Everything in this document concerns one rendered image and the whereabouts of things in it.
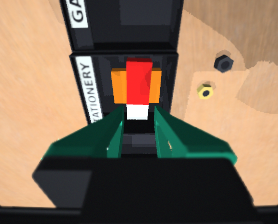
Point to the black rack of three labelled bins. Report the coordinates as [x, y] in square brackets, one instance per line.
[121, 29]

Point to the orange block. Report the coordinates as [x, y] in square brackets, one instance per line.
[119, 82]

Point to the dark grey hex nut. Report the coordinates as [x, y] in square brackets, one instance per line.
[223, 63]

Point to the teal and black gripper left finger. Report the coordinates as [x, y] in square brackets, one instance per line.
[93, 139]

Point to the yellow hex nut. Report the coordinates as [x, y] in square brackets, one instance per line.
[204, 91]

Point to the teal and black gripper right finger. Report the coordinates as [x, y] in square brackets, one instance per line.
[186, 140]

